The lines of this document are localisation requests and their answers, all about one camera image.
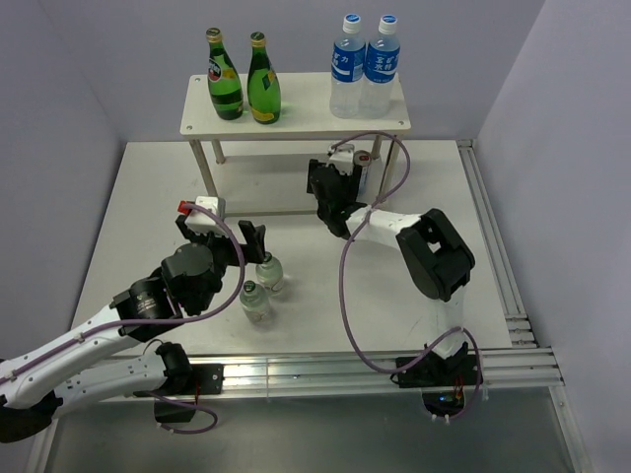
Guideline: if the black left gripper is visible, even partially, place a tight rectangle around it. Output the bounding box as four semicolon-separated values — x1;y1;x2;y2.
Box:
177;216;264;311

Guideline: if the blue silver can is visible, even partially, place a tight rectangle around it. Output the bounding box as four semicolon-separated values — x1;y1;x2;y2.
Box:
354;150;373;196

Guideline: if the clear glass bottle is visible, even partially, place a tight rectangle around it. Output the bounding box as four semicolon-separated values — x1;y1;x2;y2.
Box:
240;280;271;323
255;251;284;294

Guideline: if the green glass bottle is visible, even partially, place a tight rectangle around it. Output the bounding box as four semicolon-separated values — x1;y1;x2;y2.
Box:
246;32;281;124
206;28;244;120

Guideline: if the green glass bottle front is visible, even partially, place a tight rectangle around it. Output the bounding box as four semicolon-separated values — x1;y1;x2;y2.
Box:
206;28;244;120

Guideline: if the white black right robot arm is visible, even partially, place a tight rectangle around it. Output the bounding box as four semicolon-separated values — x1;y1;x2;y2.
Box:
307;159;481;384

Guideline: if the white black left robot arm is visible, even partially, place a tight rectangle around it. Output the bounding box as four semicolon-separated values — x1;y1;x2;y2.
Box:
1;217;266;443

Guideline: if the white two-tier shelf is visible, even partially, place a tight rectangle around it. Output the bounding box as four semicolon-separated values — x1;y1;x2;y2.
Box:
179;72;411;216

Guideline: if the clear glass bottle front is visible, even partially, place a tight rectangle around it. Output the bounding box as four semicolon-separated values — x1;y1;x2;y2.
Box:
240;280;271;323

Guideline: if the blue label water bottle left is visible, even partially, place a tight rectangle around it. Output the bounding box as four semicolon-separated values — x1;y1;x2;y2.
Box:
329;14;366;119

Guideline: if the blue label water bottle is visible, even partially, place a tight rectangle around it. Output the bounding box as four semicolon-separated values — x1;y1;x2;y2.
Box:
329;14;366;119
359;15;400;118

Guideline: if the blue label water bottle right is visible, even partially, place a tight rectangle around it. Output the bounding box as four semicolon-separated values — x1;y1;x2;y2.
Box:
359;15;400;118

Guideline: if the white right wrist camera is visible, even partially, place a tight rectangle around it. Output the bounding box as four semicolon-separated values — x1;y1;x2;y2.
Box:
327;143;355;175

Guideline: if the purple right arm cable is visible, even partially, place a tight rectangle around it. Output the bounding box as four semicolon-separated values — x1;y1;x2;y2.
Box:
329;130;484;423

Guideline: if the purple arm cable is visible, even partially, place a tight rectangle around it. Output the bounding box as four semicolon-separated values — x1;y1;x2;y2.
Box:
0;206;246;435
329;130;484;423

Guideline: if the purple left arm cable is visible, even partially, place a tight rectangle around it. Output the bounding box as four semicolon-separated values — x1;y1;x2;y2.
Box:
0;206;246;435

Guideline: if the aluminium rail frame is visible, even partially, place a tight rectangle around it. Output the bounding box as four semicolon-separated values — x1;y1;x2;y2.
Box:
27;140;593;472

